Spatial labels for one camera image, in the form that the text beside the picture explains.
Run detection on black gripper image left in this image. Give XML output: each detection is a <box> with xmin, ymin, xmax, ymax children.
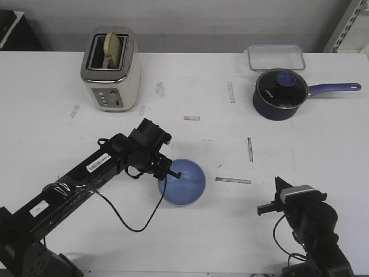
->
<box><xmin>126</xmin><ymin>118</ymin><xmax>181</xmax><ymax>181</ymax></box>

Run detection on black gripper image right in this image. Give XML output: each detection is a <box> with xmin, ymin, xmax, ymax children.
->
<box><xmin>257</xmin><ymin>177</ymin><xmax>327</xmax><ymax>228</ymax></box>

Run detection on blue bowl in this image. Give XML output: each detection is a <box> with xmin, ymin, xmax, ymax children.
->
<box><xmin>164</xmin><ymin>159</ymin><xmax>206</xmax><ymax>206</ymax></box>

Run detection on dark blue saucepan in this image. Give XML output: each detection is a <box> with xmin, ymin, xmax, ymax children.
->
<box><xmin>253</xmin><ymin>83</ymin><xmax>362</xmax><ymax>121</ymax></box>

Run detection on cream and steel toaster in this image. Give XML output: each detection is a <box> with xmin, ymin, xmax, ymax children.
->
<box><xmin>80</xmin><ymin>26</ymin><xmax>141</xmax><ymax>112</ymax></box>

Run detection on glass pot lid blue knob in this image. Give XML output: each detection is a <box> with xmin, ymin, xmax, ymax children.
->
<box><xmin>256</xmin><ymin>69</ymin><xmax>308</xmax><ymax>109</ymax></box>

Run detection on clear plastic food container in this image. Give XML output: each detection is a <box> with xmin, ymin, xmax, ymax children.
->
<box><xmin>243</xmin><ymin>44</ymin><xmax>306</xmax><ymax>72</ymax></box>

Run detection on bread slice in toaster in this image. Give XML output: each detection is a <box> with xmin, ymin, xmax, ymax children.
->
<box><xmin>103</xmin><ymin>32</ymin><xmax>121</xmax><ymax>69</ymax></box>

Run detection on white metal shelf upright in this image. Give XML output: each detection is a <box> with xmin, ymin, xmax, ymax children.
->
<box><xmin>322</xmin><ymin>1</ymin><xmax>368</xmax><ymax>55</ymax></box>

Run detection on black box background left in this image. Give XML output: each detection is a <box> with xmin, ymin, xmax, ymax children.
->
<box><xmin>1</xmin><ymin>9</ymin><xmax>44</xmax><ymax>51</ymax></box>

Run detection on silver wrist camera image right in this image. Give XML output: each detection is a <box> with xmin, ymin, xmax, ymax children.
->
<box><xmin>280</xmin><ymin>185</ymin><xmax>315</xmax><ymax>204</ymax></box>

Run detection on black cable image left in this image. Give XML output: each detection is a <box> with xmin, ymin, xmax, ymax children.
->
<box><xmin>96</xmin><ymin>138</ymin><xmax>168</xmax><ymax>233</ymax></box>

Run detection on black cable image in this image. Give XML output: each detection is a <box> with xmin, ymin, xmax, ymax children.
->
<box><xmin>96</xmin><ymin>138</ymin><xmax>168</xmax><ymax>233</ymax></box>
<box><xmin>272</xmin><ymin>215</ymin><xmax>307</xmax><ymax>266</ymax></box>

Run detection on black cable image right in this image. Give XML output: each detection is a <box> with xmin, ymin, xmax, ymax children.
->
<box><xmin>272</xmin><ymin>215</ymin><xmax>307</xmax><ymax>266</ymax></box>

